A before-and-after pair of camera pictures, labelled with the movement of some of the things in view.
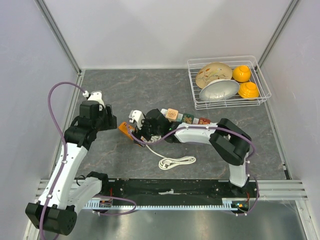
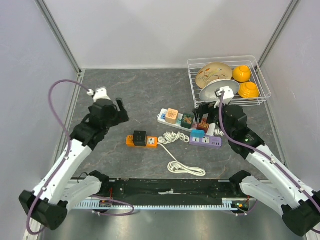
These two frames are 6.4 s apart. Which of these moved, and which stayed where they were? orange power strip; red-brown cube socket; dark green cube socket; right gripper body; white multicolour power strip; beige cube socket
Moved: orange power strip; right gripper body
Stayed: white multicolour power strip; dark green cube socket; beige cube socket; red-brown cube socket
